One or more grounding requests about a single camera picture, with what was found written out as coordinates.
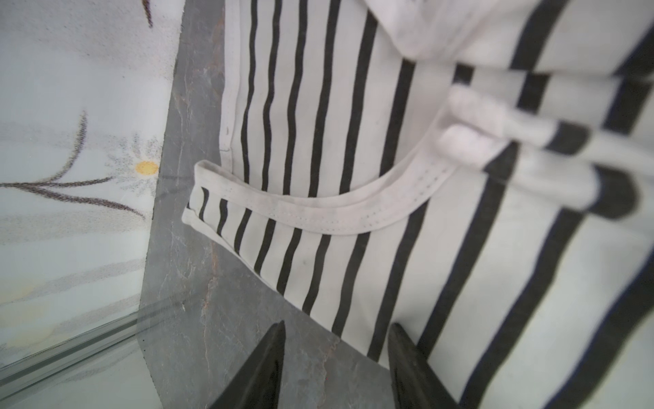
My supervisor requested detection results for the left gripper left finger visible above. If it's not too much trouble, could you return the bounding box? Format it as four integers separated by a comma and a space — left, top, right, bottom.
209, 321, 286, 409

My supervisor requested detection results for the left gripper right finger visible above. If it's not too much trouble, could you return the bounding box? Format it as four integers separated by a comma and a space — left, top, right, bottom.
388, 324, 460, 409

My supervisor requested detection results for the black white striped tank top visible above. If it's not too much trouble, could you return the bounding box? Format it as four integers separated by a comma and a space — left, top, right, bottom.
182, 1, 653, 408

